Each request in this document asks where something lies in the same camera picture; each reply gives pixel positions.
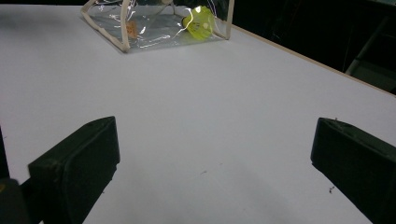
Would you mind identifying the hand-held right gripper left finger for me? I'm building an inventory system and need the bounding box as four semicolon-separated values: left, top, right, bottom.
27;115;121;224

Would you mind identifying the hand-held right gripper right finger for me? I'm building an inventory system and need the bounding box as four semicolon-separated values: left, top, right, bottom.
309;117;396;224

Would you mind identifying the transparent bag with beige trim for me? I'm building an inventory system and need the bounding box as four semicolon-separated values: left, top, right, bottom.
80;0;235;54

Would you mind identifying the yellow shuttlecock with white cork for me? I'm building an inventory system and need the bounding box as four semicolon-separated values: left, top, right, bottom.
181;5;216;42

